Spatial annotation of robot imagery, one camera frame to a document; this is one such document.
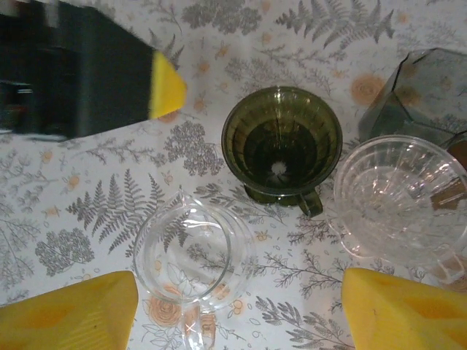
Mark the green glass coffee dripper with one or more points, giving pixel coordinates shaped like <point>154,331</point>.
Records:
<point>281,146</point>

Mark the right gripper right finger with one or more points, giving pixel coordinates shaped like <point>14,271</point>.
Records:
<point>408,317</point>

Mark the clear plastic coffee dripper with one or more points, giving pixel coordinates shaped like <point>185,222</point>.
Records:
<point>394,197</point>

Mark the clear glass server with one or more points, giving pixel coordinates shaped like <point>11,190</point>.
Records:
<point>182,248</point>

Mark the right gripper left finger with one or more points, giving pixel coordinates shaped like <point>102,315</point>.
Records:
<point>65,317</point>

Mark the floral patterned tablecloth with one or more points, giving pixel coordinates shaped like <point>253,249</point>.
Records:
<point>109,171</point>

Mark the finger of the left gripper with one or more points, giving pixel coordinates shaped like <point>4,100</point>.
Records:
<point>116,84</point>

